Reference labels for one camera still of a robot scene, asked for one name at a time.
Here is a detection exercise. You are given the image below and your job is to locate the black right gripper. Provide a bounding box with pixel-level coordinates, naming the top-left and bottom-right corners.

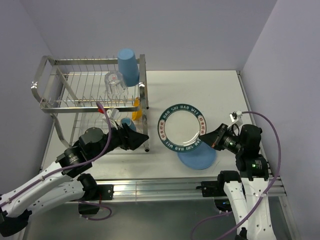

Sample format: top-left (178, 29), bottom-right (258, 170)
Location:
top-left (198, 122), bottom-right (244, 154)

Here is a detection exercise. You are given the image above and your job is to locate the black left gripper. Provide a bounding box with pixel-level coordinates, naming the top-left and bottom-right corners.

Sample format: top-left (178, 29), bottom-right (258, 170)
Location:
top-left (90, 120), bottom-right (149, 160)

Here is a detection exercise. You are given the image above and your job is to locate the blue plate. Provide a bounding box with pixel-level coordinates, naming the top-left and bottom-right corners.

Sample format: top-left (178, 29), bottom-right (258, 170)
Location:
top-left (177, 142), bottom-right (217, 170)

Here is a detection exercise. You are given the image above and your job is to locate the blue mug white inside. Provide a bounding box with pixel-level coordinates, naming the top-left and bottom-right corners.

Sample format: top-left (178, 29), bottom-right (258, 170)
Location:
top-left (121, 117), bottom-right (137, 132)

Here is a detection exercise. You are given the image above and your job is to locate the yellow bowl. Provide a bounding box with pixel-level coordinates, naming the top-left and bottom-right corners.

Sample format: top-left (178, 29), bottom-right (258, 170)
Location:
top-left (131, 96), bottom-right (143, 122)

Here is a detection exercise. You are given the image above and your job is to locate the white plate green rim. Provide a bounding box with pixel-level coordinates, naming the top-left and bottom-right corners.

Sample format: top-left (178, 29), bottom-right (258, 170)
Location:
top-left (157, 103), bottom-right (207, 153)

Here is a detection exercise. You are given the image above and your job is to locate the clear drinking glass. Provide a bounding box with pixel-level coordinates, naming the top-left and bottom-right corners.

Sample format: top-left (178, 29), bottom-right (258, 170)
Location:
top-left (104, 71), bottom-right (128, 98)

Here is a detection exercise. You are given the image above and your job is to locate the tall blue plastic cup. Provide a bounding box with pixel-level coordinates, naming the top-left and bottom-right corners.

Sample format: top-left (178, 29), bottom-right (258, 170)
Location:
top-left (117, 48), bottom-right (140, 87)

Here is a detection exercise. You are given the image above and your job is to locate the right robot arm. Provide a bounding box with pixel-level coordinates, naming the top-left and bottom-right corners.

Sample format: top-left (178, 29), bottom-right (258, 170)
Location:
top-left (199, 124), bottom-right (276, 240)

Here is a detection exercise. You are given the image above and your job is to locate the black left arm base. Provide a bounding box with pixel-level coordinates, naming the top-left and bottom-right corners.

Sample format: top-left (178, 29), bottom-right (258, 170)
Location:
top-left (78, 184), bottom-right (114, 217)

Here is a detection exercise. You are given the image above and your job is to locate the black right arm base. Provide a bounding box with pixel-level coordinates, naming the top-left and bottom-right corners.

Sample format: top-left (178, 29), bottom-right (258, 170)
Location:
top-left (195, 180), bottom-right (232, 212)

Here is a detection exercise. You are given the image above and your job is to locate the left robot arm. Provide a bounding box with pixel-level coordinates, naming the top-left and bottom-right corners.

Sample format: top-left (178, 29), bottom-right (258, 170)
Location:
top-left (0, 124), bottom-right (149, 237)

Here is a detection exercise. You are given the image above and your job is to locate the stainless steel dish rack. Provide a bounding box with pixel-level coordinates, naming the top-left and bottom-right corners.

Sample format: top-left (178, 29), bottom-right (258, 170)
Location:
top-left (31, 54), bottom-right (149, 147)

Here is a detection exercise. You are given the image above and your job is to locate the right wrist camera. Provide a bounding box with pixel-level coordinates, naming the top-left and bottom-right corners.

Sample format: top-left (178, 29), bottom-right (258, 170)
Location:
top-left (228, 111), bottom-right (243, 129)

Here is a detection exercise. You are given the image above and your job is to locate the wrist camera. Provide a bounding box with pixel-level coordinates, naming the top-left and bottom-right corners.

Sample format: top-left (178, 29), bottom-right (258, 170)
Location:
top-left (228, 111), bottom-right (243, 129)
top-left (98, 108), bottom-right (119, 129)

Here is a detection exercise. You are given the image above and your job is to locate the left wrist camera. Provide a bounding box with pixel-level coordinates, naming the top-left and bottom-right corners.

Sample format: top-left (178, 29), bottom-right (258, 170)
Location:
top-left (98, 108), bottom-right (119, 129)

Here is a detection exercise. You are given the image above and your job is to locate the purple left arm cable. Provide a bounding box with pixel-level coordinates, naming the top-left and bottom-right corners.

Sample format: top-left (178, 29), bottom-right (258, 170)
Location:
top-left (0, 101), bottom-right (113, 222)

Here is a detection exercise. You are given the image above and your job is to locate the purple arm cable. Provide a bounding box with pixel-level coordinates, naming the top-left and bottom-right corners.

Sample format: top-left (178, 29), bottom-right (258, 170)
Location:
top-left (191, 111), bottom-right (281, 240)
top-left (0, 101), bottom-right (113, 222)

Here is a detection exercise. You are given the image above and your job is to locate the aluminium mounting rail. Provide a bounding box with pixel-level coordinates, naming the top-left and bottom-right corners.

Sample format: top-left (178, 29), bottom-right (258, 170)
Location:
top-left (23, 159), bottom-right (287, 206)

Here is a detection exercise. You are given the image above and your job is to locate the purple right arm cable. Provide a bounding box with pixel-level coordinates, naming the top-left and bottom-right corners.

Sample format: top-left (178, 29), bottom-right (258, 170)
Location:
top-left (191, 111), bottom-right (281, 240)

